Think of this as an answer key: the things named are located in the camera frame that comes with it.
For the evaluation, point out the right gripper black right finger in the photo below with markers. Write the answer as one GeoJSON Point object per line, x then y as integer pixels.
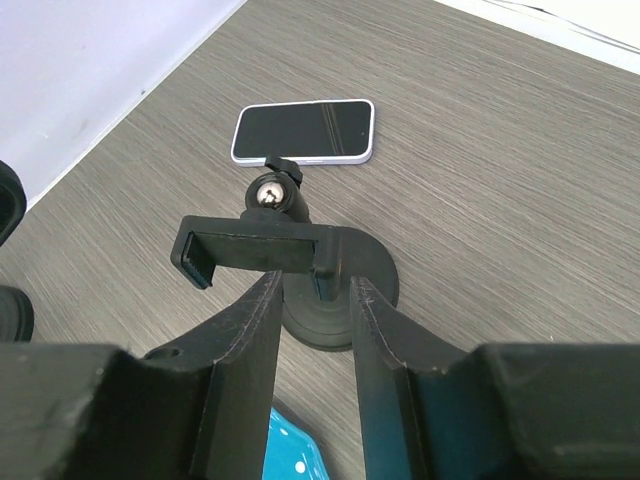
{"type": "Point", "coordinates": [429, 410]}

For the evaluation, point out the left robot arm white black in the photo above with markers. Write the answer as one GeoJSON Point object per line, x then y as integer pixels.
{"type": "Point", "coordinates": [17, 313]}

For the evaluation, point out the lavender smartphone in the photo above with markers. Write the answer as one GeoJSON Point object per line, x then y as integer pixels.
{"type": "Point", "coordinates": [318, 132]}

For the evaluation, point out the blue dotted plate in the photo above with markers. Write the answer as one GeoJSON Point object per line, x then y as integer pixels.
{"type": "Point", "coordinates": [291, 453]}

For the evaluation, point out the black phone stand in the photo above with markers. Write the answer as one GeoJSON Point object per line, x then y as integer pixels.
{"type": "Point", "coordinates": [275, 233]}

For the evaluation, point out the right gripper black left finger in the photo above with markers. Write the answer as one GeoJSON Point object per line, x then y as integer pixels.
{"type": "Point", "coordinates": [195, 408]}

